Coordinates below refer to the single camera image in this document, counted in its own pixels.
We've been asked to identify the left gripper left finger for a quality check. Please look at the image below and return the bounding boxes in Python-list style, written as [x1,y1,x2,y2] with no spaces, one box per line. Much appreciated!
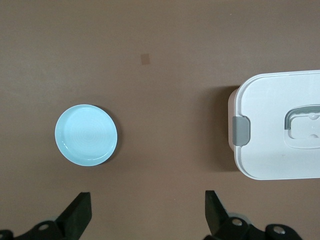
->
[0,191,92,240]

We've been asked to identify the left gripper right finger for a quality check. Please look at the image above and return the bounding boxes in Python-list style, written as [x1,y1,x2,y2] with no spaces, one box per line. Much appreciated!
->
[203,190,299,240]

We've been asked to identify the white lunch box grey clips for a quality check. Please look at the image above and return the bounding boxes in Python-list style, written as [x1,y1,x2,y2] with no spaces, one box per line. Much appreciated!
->
[227,69,320,181]

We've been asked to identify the light blue round plate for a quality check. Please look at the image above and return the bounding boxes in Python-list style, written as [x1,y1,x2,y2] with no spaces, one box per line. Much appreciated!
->
[54,104,118,167]

